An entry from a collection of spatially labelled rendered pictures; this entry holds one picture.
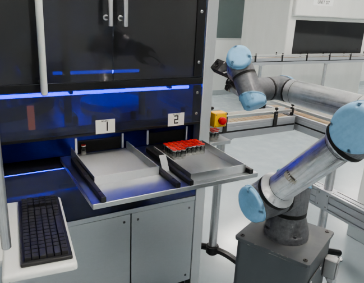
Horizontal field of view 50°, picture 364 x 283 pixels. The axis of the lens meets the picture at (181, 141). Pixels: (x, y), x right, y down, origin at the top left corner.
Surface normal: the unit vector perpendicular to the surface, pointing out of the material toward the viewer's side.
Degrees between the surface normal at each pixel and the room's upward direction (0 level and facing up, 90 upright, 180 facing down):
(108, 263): 90
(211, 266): 0
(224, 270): 0
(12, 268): 0
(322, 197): 90
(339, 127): 85
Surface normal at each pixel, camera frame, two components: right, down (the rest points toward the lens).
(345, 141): -0.75, 0.08
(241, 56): -0.14, -0.16
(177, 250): 0.48, 0.30
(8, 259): 0.05, -0.95
